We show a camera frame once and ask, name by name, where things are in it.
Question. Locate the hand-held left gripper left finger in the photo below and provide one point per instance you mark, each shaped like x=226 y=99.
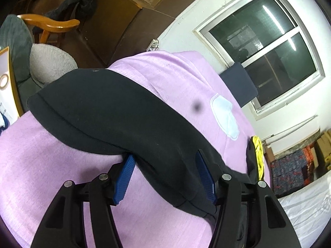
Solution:
x=124 y=178

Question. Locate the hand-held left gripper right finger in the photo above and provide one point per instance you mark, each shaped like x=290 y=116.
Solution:
x=205 y=175

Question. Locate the black sweater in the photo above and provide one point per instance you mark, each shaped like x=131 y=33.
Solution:
x=116 y=113

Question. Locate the stack of patterned boxes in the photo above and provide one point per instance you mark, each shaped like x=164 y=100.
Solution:
x=292 y=170

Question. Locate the purple printed blanket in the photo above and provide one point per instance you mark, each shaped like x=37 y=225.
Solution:
x=38 y=160

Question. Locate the dark blue chair back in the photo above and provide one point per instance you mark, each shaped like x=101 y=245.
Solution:
x=240 y=85

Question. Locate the white boards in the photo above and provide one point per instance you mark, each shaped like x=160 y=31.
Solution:
x=292 y=131

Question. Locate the white lace curtain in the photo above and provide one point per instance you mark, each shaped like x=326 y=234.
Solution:
x=307 y=211

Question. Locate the stack of cardboard boxes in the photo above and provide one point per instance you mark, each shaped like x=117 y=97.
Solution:
x=323 y=147

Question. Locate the blue white cloth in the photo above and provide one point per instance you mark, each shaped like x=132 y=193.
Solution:
x=4 y=121

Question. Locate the white fluffy cushion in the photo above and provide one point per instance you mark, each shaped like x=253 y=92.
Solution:
x=51 y=62

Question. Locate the gold framed picture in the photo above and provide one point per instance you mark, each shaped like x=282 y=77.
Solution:
x=6 y=82

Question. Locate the white framed window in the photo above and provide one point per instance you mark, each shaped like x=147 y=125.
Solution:
x=258 y=31

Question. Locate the wooden counter cabinet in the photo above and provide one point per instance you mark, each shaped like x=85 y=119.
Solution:
x=111 y=7

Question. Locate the wooden armchair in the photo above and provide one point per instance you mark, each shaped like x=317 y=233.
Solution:
x=51 y=23

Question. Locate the grey seat cushion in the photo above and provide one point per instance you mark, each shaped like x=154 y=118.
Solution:
x=15 y=38

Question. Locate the dark jacket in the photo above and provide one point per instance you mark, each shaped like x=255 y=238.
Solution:
x=77 y=0

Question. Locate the white wall socket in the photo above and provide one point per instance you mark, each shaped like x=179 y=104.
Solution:
x=153 y=45

